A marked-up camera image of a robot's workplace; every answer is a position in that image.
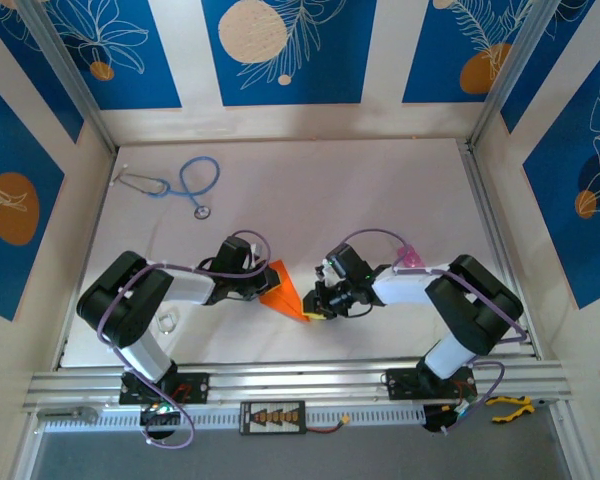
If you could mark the orange cloth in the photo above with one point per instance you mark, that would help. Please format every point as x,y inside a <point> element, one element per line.
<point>285,297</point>

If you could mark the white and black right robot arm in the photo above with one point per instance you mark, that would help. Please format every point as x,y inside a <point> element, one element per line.
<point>405,292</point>

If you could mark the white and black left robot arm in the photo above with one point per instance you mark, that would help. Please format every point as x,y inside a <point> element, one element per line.
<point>190,287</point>

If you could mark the pink plastic piece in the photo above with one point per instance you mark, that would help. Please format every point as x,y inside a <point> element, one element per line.
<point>411,257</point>

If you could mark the clear plastic clip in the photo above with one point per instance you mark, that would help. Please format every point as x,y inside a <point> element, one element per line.
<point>167,320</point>

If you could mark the blue stethoscope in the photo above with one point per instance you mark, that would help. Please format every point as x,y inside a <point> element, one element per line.
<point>202,212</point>

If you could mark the black power distribution board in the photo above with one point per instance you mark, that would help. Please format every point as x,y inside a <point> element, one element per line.
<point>272,416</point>

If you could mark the black controller board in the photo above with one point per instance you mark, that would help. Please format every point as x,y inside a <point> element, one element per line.
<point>160,415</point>
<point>435,420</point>

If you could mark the yellow and black pliers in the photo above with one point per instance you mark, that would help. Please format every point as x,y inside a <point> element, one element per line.
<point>525,406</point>

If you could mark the aluminium front rail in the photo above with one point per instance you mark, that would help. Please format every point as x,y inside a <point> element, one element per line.
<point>300,385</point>

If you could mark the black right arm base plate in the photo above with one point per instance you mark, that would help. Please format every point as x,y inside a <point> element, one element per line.
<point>400,384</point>

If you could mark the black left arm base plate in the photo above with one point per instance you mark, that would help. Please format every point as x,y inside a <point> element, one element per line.
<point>200,387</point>

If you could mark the aluminium side rail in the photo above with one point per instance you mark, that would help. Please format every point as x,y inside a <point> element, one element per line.
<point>485,210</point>

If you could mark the aluminium corner post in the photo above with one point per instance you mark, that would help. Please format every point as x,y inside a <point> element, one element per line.
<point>510,80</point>
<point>70,75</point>

